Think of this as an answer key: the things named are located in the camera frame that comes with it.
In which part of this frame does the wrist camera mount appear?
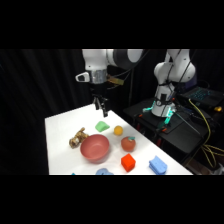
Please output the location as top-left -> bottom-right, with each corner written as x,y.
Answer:
75,71 -> 91,84

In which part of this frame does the red cube block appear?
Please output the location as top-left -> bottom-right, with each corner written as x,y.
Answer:
120,153 -> 137,173

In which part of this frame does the black robot stand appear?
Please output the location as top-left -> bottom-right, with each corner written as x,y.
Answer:
123,97 -> 224,164

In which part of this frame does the green triangle block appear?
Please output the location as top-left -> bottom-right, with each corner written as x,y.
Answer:
94,121 -> 111,133

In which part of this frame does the orange toy fruit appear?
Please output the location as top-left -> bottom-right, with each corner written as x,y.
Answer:
120,135 -> 137,153

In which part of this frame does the brown plush toy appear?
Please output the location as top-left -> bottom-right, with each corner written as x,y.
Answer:
68,127 -> 90,149

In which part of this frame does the black curtain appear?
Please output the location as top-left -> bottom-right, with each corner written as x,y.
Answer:
0,49 -> 224,176

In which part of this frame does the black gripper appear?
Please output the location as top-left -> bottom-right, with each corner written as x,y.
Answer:
90,81 -> 110,118

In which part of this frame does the light blue block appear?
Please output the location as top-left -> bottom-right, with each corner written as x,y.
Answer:
95,167 -> 114,176

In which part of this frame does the blue rectangular block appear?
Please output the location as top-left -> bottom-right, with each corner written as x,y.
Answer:
148,155 -> 168,175

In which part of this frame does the yellow ball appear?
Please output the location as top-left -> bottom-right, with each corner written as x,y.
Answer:
113,125 -> 124,137

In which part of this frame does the pink bowl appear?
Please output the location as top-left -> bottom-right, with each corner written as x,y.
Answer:
79,133 -> 111,164

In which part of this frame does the black laptop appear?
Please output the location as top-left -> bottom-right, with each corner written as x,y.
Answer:
177,85 -> 224,108

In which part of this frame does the yellow cable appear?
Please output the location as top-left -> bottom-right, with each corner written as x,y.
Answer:
187,98 -> 224,169

